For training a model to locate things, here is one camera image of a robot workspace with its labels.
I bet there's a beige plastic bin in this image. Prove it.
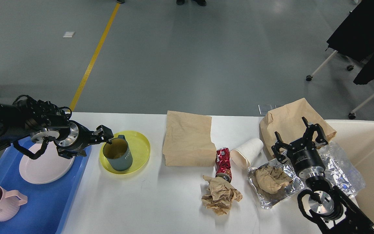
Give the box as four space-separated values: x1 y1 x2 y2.
327 120 374 223

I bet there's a blue plastic tray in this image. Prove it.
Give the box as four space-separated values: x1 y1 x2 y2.
0 146 89 234

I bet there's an aluminium foil tray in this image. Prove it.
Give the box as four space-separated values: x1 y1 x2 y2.
247 159 305 209

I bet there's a black jacket on chair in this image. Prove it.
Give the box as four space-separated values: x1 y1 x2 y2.
327 0 374 85

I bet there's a crumpled brown paper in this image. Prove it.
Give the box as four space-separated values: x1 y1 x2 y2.
201 175 243 216

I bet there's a yellow plastic plate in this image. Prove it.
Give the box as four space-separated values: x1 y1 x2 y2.
98 130 151 175

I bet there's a dark teal mug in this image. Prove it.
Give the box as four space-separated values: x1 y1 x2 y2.
102 135 133 171

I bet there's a crumpled paper ball in foil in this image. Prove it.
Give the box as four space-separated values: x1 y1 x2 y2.
255 165 293 194

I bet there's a black shoe background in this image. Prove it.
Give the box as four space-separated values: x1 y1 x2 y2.
176 0 207 7

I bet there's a crushed red soda can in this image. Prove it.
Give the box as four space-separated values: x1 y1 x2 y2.
215 148 232 183

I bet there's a white paper cup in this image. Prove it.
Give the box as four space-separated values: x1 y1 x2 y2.
230 138 264 170

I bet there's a clear plastic piece on floor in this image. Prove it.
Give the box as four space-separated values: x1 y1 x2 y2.
258 104 283 116

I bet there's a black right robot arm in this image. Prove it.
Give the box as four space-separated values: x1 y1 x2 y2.
272 117 374 234

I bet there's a brown paper bag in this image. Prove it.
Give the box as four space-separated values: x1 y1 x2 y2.
162 110 216 167
259 98 337 160

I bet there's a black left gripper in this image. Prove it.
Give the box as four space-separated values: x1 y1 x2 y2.
54 121 114 159

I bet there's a crumpled aluminium foil sheet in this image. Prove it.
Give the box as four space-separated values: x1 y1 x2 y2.
318 141 366 198

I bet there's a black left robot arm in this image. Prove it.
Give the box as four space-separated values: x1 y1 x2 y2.
0 95 113 160

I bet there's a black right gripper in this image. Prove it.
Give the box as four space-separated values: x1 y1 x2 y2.
271 117 329 180

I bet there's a pink round plate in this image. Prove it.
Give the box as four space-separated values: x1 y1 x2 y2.
19 142 74 185

